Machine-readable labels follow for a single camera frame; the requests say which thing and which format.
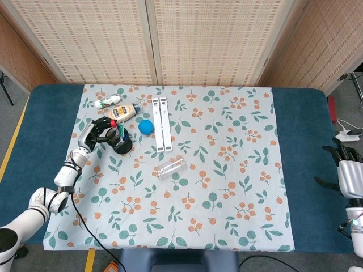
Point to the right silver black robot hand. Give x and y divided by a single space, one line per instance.
351 177

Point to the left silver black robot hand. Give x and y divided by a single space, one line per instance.
86 136

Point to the red cap white marker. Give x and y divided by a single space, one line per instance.
113 123

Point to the black cap green label marker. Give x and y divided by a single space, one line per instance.
122 129

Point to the blue cap white marker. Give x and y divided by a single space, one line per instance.
125 138

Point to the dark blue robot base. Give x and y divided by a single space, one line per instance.
175 259

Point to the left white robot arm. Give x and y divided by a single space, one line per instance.
65 175

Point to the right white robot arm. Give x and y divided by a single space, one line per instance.
358 235

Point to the black mesh pen holder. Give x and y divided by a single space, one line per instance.
124 148

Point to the white power strip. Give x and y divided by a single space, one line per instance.
347 138

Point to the small white green-label bottle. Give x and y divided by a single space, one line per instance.
106 102

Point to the beige mayonnaise squeeze bottle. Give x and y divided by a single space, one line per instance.
122 112

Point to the dark blue felt table cover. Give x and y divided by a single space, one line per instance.
303 141

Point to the blue ball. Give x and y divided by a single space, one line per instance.
146 126

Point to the red object beside table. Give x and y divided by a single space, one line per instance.
331 109

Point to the long white plastic bar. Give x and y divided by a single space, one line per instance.
158 124
166 124

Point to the clear plastic cup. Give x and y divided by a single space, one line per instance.
170 169

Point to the black tripod leg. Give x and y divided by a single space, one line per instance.
5 90

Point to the light woven screen panel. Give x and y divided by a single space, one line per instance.
210 42
93 42

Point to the black metal stand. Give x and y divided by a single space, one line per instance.
356 82

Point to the brown woven screen panel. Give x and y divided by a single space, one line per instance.
317 48
20 56

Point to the floral print tablecloth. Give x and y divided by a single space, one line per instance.
215 141

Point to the orange box on floor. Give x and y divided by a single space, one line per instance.
112 267

